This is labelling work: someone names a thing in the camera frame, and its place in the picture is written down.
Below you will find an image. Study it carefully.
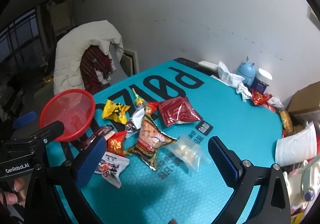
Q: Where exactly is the yellow snack bag at edge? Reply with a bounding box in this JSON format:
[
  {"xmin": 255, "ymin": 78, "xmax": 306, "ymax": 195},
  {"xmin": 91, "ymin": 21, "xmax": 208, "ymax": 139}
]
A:
[{"xmin": 279, "ymin": 109, "xmax": 294, "ymax": 135}]

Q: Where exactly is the white black snack packet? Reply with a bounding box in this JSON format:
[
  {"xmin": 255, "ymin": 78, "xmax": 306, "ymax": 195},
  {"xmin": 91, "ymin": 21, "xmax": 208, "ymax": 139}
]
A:
[{"xmin": 125, "ymin": 106, "xmax": 145, "ymax": 138}]

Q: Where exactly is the dark brown snack packet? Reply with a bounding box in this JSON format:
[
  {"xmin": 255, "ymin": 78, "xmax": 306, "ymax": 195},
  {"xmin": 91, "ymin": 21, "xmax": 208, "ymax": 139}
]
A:
[{"xmin": 80, "ymin": 125, "xmax": 116, "ymax": 150}]

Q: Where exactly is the dark blue white-lid jar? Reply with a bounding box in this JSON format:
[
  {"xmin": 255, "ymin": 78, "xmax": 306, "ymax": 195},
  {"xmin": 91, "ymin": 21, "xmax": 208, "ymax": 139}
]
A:
[{"xmin": 251, "ymin": 68, "xmax": 273, "ymax": 94}]

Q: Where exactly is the small red cartoon packet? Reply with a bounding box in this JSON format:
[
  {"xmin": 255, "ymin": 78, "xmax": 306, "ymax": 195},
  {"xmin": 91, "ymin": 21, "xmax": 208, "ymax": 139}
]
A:
[{"xmin": 145, "ymin": 102, "xmax": 159, "ymax": 115}]

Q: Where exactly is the small red snack packet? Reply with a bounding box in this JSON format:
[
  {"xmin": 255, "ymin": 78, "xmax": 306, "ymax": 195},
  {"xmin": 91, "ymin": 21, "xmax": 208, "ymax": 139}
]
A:
[{"xmin": 107, "ymin": 131, "xmax": 127, "ymax": 157}]

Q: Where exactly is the white peanut snack packet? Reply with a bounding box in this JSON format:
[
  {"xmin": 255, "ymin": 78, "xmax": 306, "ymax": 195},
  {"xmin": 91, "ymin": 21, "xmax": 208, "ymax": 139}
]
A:
[{"xmin": 94, "ymin": 151, "xmax": 130, "ymax": 188}]

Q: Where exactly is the crumpled white tissue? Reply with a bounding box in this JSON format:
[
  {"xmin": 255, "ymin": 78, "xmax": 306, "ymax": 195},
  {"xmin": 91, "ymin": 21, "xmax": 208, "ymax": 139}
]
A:
[{"xmin": 217, "ymin": 61, "xmax": 252, "ymax": 102}]

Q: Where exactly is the yellow snack packet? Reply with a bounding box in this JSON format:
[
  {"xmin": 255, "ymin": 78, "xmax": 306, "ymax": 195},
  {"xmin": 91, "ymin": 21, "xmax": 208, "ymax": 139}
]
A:
[{"xmin": 102, "ymin": 100, "xmax": 130, "ymax": 125}]

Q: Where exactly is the red candy wrapper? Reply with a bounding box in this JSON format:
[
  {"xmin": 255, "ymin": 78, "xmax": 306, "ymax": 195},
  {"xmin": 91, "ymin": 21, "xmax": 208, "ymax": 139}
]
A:
[{"xmin": 251, "ymin": 89, "xmax": 272, "ymax": 106}]

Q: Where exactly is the red mesh basket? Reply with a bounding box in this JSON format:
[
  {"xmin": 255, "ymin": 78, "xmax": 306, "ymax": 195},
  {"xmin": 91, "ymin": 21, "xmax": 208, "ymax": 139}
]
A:
[{"xmin": 39, "ymin": 89, "xmax": 95, "ymax": 142}]

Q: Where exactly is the gold cereal snack bag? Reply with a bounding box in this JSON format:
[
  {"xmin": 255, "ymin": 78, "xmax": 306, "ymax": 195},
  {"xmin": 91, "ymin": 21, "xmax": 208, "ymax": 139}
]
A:
[{"xmin": 124, "ymin": 113, "xmax": 178, "ymax": 171}]

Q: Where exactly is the large red snack bag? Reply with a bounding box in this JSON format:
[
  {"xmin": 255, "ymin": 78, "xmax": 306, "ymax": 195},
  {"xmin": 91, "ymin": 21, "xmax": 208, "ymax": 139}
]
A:
[{"xmin": 158, "ymin": 96, "xmax": 203, "ymax": 126}]

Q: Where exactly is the white remote control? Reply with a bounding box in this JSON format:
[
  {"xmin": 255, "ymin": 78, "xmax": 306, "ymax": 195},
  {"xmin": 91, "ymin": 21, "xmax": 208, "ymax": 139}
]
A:
[{"xmin": 198, "ymin": 61, "xmax": 219, "ymax": 71}]

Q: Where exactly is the yellow lollipop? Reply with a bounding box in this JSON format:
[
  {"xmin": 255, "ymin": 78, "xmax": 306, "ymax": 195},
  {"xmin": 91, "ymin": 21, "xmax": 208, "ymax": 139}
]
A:
[{"xmin": 132, "ymin": 88, "xmax": 145, "ymax": 107}]

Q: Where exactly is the white quilted jacket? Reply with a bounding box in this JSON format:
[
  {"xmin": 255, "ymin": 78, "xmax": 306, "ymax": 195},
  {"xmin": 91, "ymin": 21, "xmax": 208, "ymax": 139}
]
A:
[{"xmin": 53, "ymin": 20, "xmax": 124, "ymax": 95}]

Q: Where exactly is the clear plastic candy bag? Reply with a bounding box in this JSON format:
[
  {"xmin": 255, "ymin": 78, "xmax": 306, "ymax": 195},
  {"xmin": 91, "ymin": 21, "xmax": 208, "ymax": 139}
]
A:
[{"xmin": 165, "ymin": 135, "xmax": 211, "ymax": 173}]

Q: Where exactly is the blue deer humidifier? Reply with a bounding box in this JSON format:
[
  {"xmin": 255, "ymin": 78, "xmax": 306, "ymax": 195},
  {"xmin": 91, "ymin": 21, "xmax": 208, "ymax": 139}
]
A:
[{"xmin": 236, "ymin": 57, "xmax": 256, "ymax": 87}]

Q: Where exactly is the person's left hand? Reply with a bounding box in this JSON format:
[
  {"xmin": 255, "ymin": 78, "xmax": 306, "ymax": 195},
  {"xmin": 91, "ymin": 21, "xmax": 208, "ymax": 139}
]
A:
[{"xmin": 1, "ymin": 177, "xmax": 27, "ymax": 207}]

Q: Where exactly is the cardboard box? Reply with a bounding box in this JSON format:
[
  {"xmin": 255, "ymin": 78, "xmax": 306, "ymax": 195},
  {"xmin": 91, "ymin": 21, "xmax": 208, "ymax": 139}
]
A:
[{"xmin": 287, "ymin": 82, "xmax": 320, "ymax": 115}]

